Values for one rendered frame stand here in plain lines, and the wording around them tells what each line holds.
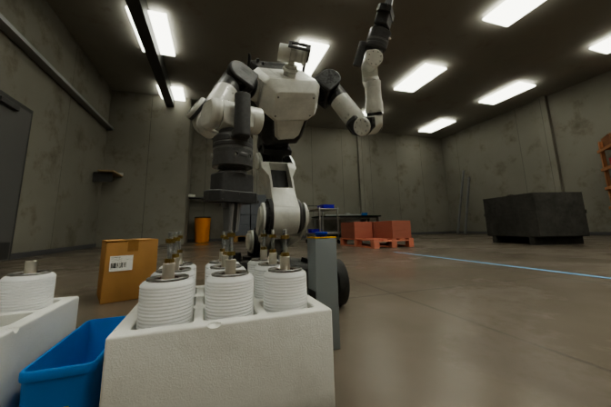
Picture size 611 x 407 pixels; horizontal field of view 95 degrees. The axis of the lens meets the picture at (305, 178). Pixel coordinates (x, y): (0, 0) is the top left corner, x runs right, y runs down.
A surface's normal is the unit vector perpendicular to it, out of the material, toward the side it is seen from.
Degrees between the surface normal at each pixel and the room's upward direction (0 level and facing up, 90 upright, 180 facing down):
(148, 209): 90
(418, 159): 90
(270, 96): 124
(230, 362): 90
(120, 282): 89
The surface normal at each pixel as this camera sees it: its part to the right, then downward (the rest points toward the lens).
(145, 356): 0.34, -0.17
